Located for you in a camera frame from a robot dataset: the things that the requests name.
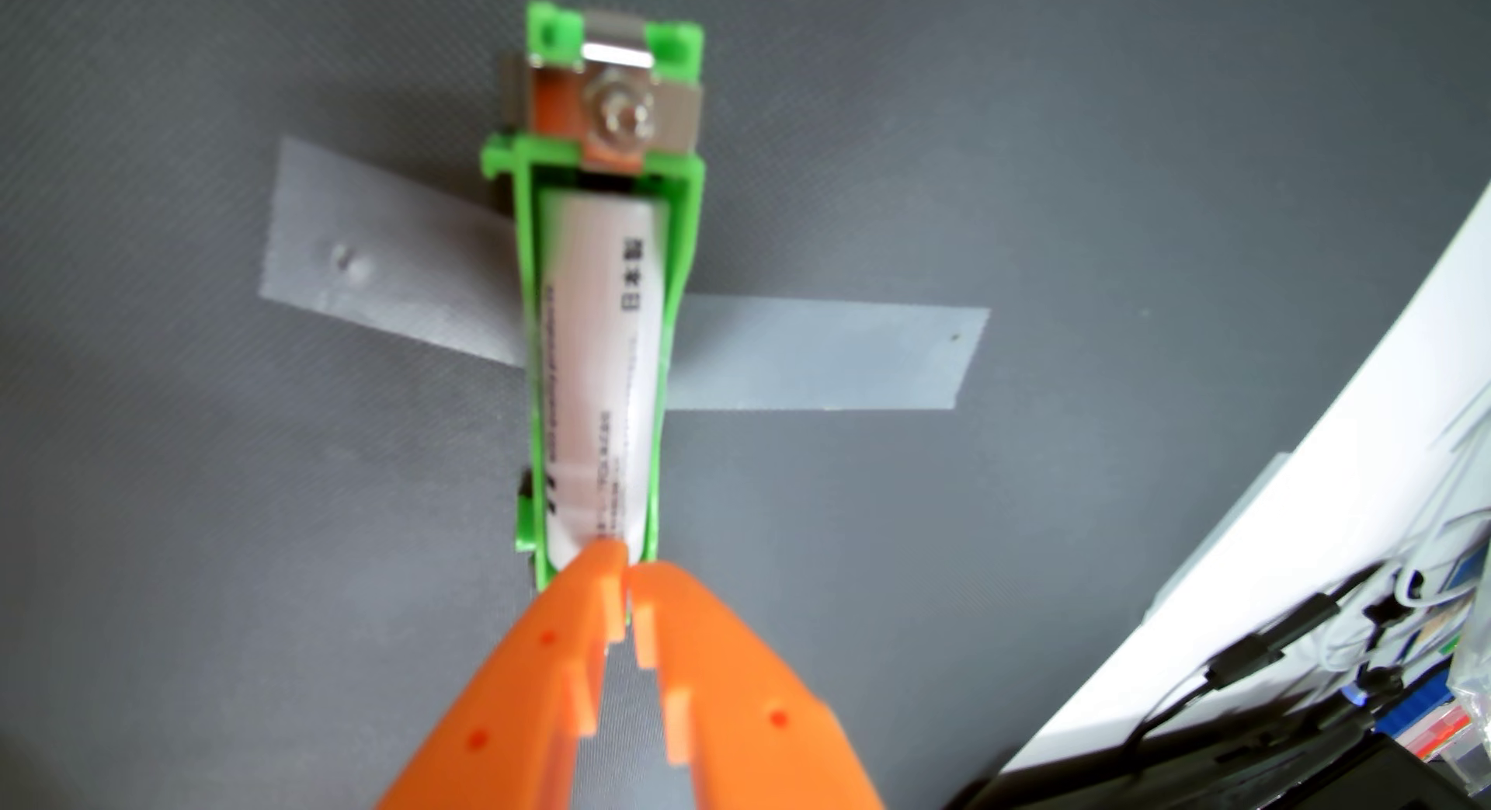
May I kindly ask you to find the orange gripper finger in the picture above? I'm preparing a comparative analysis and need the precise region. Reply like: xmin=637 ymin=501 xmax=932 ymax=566
xmin=629 ymin=561 xmax=881 ymax=810
xmin=378 ymin=540 xmax=627 ymax=810

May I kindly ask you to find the white cylindrical battery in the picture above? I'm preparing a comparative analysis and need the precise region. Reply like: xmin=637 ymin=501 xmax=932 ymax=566
xmin=538 ymin=190 xmax=671 ymax=572

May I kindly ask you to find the green battery holder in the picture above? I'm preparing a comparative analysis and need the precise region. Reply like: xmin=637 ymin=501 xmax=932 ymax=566
xmin=480 ymin=0 xmax=707 ymax=590

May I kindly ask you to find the dark grey table mat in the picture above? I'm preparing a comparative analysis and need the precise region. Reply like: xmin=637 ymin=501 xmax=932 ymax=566
xmin=0 ymin=0 xmax=1491 ymax=810

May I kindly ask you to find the black Dell laptop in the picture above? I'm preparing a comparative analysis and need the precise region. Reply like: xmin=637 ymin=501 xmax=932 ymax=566
xmin=949 ymin=728 xmax=1491 ymax=810

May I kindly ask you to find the blue orange small box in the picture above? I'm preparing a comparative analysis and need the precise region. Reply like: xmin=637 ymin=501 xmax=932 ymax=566
xmin=1386 ymin=670 xmax=1469 ymax=753

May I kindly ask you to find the black adapter cable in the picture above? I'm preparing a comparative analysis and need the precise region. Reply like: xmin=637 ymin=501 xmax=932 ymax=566
xmin=1124 ymin=589 xmax=1341 ymax=753

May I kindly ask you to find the black usb plug cable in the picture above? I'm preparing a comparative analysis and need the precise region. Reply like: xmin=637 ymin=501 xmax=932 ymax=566
xmin=1363 ymin=565 xmax=1416 ymax=695

